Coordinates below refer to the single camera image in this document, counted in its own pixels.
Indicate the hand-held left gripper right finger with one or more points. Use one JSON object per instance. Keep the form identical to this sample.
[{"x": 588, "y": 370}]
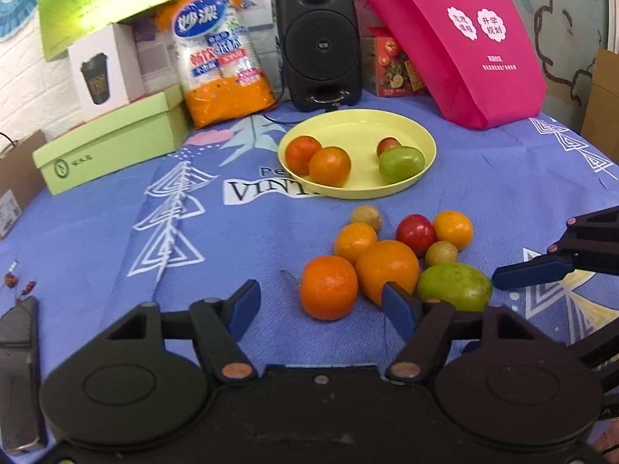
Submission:
[{"x": 401, "y": 307}]

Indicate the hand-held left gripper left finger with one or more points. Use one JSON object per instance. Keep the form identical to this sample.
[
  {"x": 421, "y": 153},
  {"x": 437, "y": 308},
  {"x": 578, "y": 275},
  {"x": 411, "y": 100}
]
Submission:
[{"x": 244, "y": 307}]

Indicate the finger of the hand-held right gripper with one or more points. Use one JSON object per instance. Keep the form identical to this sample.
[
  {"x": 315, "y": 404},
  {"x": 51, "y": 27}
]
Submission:
[
  {"x": 527, "y": 273},
  {"x": 599, "y": 350}
]

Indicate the large orange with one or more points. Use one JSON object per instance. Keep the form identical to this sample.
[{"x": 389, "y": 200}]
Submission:
[{"x": 384, "y": 266}]

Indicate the yellow plastic plate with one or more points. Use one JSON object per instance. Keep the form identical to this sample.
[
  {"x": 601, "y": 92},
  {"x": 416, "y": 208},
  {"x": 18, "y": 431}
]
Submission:
[{"x": 348, "y": 125}]

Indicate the green mango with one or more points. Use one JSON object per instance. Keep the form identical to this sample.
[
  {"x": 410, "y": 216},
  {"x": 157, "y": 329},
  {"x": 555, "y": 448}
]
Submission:
[{"x": 454, "y": 284}]

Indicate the small yellow-brown round fruit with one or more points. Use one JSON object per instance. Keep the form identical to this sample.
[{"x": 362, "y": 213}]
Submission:
[
  {"x": 365, "y": 216},
  {"x": 441, "y": 254}
]

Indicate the red apple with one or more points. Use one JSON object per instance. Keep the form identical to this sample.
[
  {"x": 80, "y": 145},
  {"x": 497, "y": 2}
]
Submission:
[{"x": 415, "y": 234}]

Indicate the medium orange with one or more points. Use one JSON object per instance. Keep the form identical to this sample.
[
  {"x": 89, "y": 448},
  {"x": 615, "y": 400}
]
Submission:
[{"x": 329, "y": 287}]

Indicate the small orange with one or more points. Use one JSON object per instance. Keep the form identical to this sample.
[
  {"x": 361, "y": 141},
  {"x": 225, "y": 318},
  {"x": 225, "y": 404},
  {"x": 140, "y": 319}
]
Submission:
[
  {"x": 354, "y": 241},
  {"x": 453, "y": 228}
]

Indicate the blue printed tablecloth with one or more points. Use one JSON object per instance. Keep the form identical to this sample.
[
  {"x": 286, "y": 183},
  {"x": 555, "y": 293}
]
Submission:
[{"x": 96, "y": 251}]

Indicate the small red fruit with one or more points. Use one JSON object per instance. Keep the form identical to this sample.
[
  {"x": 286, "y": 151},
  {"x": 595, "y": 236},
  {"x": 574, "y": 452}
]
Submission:
[{"x": 387, "y": 146}]

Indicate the reddish orange tangerine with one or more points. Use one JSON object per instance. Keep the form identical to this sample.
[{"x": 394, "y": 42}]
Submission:
[{"x": 300, "y": 152}]

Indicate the brown cardboard sheet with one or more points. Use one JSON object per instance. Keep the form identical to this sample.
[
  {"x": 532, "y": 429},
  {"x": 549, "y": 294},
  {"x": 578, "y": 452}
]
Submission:
[{"x": 602, "y": 106}]

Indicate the light green shoe box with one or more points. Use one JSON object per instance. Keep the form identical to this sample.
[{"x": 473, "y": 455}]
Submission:
[{"x": 111, "y": 150}]

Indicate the pink shopping bag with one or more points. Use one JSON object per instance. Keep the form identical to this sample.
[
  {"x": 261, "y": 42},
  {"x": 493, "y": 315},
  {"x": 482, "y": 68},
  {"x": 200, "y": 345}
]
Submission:
[{"x": 459, "y": 58}]

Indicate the black flat device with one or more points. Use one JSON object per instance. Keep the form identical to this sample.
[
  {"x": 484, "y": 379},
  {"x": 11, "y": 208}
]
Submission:
[{"x": 19, "y": 372}]

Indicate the red fruit print box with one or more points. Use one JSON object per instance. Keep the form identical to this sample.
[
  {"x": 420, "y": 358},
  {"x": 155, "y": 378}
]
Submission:
[{"x": 387, "y": 67}]

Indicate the orange paper cup package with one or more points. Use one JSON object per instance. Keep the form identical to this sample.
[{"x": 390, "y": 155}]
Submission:
[{"x": 220, "y": 58}]

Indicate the brown cardboard box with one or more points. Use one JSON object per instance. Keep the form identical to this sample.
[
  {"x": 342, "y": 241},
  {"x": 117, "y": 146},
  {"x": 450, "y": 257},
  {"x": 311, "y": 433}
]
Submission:
[{"x": 19, "y": 179}]

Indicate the white box with cup picture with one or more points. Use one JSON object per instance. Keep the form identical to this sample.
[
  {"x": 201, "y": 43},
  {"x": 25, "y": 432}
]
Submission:
[{"x": 104, "y": 72}]

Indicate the black speaker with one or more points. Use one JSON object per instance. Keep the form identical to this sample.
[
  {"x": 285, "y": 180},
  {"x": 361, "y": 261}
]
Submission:
[{"x": 319, "y": 43}]

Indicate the bright green paper bag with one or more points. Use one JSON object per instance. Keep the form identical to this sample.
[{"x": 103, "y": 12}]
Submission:
[{"x": 96, "y": 0}]

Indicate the blue round paper decoration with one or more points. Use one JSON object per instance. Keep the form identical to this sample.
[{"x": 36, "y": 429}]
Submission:
[{"x": 17, "y": 0}]

